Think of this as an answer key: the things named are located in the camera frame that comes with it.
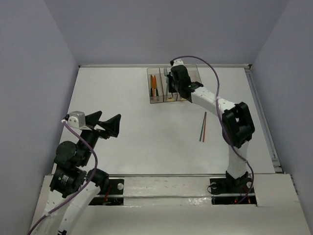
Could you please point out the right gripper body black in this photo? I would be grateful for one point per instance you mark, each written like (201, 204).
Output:
(176, 84)

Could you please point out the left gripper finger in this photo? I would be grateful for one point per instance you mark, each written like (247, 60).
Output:
(112, 125)
(92, 120)

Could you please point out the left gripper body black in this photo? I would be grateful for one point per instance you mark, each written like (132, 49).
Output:
(98, 130)

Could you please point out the orange knife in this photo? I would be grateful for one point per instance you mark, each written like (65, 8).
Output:
(155, 87)

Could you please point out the yellow knife green handle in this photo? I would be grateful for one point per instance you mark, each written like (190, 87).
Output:
(152, 85)

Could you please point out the teal chopstick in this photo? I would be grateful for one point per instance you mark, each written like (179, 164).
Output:
(201, 131)

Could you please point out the orange chopstick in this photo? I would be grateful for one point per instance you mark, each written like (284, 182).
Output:
(204, 128)

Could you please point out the teal fork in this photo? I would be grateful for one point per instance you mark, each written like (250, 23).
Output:
(165, 71)

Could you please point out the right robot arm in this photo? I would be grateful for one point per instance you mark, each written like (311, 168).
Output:
(236, 123)

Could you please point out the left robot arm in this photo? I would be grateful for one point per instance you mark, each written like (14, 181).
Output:
(77, 182)

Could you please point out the white front board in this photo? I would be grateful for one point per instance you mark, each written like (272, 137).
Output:
(181, 205)

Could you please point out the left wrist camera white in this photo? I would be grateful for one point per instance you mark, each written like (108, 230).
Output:
(75, 119)

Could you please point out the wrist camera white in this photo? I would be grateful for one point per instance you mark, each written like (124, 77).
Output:
(176, 62)
(75, 119)

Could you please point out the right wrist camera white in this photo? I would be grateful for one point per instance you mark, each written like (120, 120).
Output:
(176, 62)

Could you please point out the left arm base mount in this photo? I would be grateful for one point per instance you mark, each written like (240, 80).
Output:
(113, 196)

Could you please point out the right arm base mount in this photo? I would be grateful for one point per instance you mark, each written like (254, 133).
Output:
(223, 194)

